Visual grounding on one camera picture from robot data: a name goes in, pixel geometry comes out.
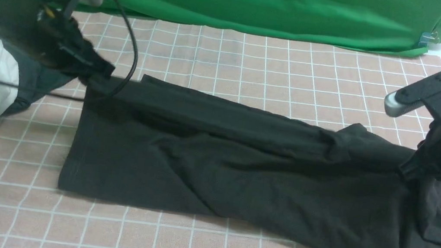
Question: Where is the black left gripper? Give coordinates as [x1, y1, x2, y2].
[30, 6, 115, 84]

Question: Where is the dark gray long-sleeve shirt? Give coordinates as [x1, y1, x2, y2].
[58, 75, 441, 248]

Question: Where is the dark gray short-sleeve shirt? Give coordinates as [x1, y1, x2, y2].
[0, 37, 75, 116]

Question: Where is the blue binder clip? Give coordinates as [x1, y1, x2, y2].
[416, 32, 440, 48]

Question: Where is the pink grid tablecloth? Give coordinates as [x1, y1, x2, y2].
[0, 19, 441, 248]

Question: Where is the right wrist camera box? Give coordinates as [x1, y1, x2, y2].
[384, 71, 441, 120]

